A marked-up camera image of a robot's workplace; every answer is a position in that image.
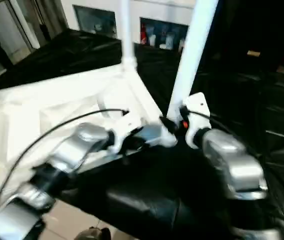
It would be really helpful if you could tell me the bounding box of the white plastic table leg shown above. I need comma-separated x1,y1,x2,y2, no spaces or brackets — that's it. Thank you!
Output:
166,0,220,123
119,0,137,71

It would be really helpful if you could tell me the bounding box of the white plastic table top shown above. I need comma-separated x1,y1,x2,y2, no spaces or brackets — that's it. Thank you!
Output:
0,60,178,207

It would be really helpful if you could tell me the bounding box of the black work mat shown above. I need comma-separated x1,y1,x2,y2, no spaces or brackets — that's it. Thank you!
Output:
0,29,284,240

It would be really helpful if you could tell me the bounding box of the white glass-door cabinet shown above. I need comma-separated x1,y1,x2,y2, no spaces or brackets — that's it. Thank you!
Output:
61,0,197,52

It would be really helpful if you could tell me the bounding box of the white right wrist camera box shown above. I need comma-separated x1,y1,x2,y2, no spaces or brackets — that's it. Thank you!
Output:
180,92,212,150

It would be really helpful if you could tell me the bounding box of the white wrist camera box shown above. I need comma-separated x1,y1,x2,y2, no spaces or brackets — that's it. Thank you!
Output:
180,92,212,150
108,112,144,154

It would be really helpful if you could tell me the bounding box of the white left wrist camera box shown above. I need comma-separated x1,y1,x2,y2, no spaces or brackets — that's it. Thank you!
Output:
108,112,144,154

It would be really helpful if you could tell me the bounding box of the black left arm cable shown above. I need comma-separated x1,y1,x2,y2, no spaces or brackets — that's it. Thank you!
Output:
0,109,131,216

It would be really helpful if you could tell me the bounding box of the grey metal rack frame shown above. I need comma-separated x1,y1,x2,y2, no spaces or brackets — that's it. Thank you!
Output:
0,0,68,61

